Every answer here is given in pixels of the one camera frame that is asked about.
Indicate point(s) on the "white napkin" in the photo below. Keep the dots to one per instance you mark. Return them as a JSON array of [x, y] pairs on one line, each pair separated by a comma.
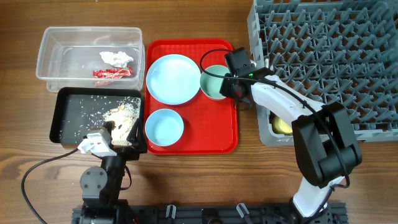
[[119, 60]]

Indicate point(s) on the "red snack wrapper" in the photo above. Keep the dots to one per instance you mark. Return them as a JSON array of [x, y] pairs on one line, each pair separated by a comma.
[[105, 76]]

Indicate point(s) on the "clear plastic waste bin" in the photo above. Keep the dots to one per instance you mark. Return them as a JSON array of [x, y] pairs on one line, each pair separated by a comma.
[[69, 57]]

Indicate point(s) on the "grey dishwasher rack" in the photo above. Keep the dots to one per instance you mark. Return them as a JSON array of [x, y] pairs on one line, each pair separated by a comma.
[[334, 51]]

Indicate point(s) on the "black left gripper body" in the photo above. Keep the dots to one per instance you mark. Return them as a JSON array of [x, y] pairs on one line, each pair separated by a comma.
[[114, 165]]

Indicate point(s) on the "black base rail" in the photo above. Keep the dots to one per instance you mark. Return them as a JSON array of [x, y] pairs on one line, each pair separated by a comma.
[[260, 214]]

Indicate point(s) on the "red serving tray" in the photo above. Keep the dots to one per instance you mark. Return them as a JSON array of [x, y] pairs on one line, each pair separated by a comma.
[[210, 127]]

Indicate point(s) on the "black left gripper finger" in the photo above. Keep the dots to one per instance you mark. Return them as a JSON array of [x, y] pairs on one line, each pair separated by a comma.
[[109, 126], [137, 138]]

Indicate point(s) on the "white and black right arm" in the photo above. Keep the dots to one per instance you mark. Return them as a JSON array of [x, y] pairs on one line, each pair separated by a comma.
[[326, 148]]

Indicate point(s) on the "food scraps and rice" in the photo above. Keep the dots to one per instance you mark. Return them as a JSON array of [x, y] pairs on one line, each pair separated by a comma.
[[122, 121]]

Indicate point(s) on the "yellow plastic cup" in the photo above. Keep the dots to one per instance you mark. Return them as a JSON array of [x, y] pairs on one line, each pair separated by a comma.
[[281, 127]]

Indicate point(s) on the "light blue plate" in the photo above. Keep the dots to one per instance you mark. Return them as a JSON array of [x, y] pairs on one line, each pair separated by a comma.
[[173, 79]]

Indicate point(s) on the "mint green bowl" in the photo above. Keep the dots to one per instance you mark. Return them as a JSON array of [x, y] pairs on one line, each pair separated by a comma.
[[211, 85]]

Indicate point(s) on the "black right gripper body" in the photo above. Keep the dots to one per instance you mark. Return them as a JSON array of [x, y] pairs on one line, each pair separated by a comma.
[[229, 88]]

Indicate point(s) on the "black food waste tray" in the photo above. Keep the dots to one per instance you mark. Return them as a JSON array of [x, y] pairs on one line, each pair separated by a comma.
[[64, 93]]

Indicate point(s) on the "small light blue bowl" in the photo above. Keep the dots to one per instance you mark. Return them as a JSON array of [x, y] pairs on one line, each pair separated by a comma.
[[164, 127]]

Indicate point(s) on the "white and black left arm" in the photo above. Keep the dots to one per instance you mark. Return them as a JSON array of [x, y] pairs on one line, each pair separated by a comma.
[[102, 184]]

